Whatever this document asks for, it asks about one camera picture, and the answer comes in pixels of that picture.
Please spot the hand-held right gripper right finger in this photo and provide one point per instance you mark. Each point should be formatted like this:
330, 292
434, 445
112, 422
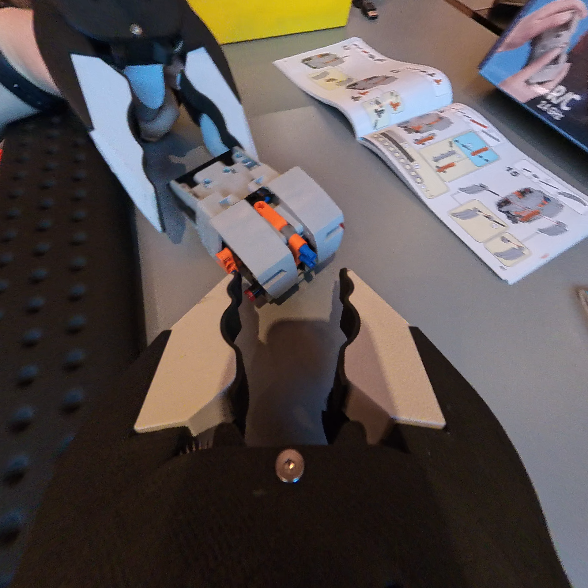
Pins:
390, 367

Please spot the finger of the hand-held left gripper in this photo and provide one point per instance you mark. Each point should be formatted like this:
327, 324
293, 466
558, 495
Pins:
216, 92
105, 119

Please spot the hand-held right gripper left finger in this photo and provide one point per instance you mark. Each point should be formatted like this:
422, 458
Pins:
193, 367

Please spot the grey brick toy vehicle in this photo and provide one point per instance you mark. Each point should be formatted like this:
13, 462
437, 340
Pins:
257, 229

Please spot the person's left forearm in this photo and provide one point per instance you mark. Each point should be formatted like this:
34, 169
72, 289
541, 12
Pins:
32, 41

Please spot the grey desk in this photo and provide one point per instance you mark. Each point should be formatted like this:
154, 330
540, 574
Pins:
413, 344

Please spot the person's left hand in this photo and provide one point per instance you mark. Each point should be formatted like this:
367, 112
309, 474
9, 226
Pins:
156, 123

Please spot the black wristband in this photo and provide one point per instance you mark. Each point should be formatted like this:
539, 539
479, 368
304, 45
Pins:
27, 82

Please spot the yellow plastic bin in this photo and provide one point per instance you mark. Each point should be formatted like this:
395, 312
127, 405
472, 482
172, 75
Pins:
275, 18

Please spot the dark studded mat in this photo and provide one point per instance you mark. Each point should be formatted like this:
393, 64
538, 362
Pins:
55, 275

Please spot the open instruction booklet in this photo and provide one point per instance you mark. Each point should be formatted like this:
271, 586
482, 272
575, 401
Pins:
436, 151

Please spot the blue toy set box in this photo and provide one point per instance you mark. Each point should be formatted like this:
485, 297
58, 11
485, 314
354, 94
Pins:
551, 69

